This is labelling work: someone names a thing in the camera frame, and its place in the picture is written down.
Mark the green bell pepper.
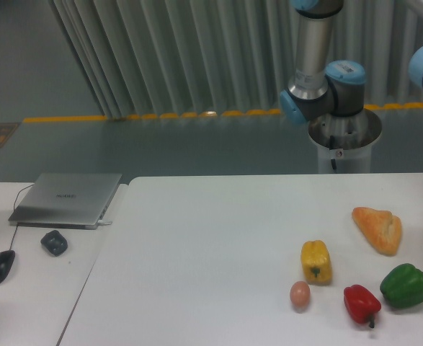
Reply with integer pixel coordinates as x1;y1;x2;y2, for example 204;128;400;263
380;263;423;309

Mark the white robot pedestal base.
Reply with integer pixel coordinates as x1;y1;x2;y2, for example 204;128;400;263
308;109;382;174

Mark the yellow floor marking tape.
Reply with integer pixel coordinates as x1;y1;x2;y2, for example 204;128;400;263
22;102;423;123

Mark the orange bread loaf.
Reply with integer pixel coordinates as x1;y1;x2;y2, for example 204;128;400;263
352;207;403;257

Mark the black mouse cable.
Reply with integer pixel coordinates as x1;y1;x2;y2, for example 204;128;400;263
0;179;35;252

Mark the yellow bell pepper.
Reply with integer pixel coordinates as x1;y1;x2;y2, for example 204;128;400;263
300;240;333;285

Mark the red bell pepper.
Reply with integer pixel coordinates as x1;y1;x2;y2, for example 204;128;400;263
343;285;381;329

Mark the white pleated curtain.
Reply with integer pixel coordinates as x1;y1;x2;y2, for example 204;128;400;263
51;1;423;119

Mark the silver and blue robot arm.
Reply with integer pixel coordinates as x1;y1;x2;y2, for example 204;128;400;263
279;1;423;124

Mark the small dark grey gadget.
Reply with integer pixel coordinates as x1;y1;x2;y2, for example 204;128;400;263
40;230;68;257

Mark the brown egg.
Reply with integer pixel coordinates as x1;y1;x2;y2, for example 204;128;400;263
290;281;311;309

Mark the black computer mouse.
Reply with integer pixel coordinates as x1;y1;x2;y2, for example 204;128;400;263
0;249;16;284

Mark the white usb plug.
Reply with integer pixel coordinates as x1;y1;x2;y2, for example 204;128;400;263
98;220;112;226

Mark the silver closed laptop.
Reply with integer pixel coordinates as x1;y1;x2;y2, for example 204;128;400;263
9;173;122;229

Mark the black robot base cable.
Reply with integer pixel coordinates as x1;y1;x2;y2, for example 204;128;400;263
328;135;338;172

